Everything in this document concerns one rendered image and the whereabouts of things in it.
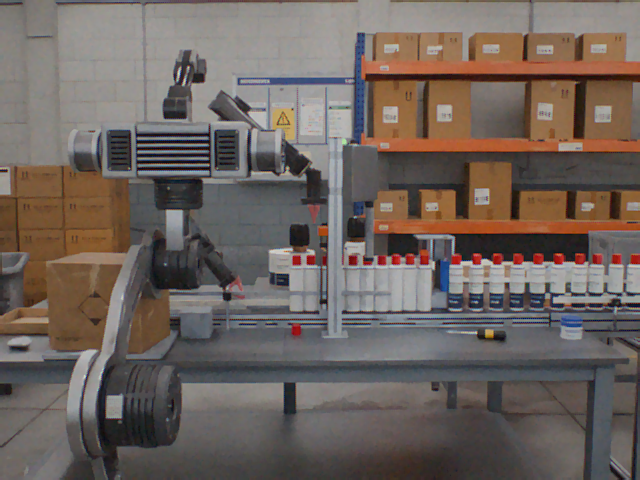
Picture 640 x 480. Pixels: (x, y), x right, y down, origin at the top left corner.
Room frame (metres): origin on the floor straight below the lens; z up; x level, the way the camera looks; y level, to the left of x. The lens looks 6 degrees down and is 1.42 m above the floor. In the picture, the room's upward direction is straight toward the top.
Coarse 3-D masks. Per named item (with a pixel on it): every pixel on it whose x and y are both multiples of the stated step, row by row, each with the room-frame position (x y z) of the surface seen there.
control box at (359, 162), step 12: (348, 156) 2.38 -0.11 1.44; (360, 156) 2.41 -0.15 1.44; (372, 156) 2.48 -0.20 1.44; (348, 168) 2.38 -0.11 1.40; (360, 168) 2.41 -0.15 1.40; (372, 168) 2.48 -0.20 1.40; (348, 180) 2.38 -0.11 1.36; (360, 180) 2.41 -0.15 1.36; (372, 180) 2.48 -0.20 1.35; (348, 192) 2.38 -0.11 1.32; (360, 192) 2.41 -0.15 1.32; (372, 192) 2.48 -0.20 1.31
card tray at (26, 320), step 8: (16, 312) 2.63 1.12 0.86; (24, 312) 2.65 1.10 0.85; (32, 312) 2.65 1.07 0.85; (40, 312) 2.65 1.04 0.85; (0, 320) 2.49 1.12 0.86; (8, 320) 2.56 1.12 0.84; (16, 320) 2.60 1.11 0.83; (24, 320) 2.60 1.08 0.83; (32, 320) 2.60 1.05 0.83; (40, 320) 2.60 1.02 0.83; (48, 320) 2.60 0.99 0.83; (0, 328) 2.40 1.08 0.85; (8, 328) 2.40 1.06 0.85; (16, 328) 2.40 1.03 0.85; (24, 328) 2.40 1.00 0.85; (32, 328) 2.40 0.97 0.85; (40, 328) 2.40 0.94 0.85; (48, 328) 2.40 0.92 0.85
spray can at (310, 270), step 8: (312, 256) 2.54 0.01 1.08; (312, 264) 2.54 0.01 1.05; (304, 272) 2.55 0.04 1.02; (312, 272) 2.53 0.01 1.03; (304, 280) 2.55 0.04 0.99; (312, 280) 2.53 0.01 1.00; (304, 288) 2.55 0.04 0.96; (312, 288) 2.53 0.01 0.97; (304, 296) 2.55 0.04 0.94; (312, 296) 2.53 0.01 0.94; (304, 304) 2.55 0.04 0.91; (312, 304) 2.53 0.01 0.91
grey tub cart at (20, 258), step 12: (0, 252) 4.06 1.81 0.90; (12, 252) 4.86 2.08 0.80; (24, 252) 4.86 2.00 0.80; (0, 264) 4.06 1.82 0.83; (12, 264) 4.84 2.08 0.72; (24, 264) 4.43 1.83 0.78; (0, 276) 4.07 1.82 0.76; (12, 276) 4.18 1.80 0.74; (0, 288) 4.09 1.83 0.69; (12, 288) 4.18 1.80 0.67; (0, 300) 4.10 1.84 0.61; (12, 300) 4.18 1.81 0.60; (0, 312) 4.12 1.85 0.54; (12, 384) 4.22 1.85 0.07
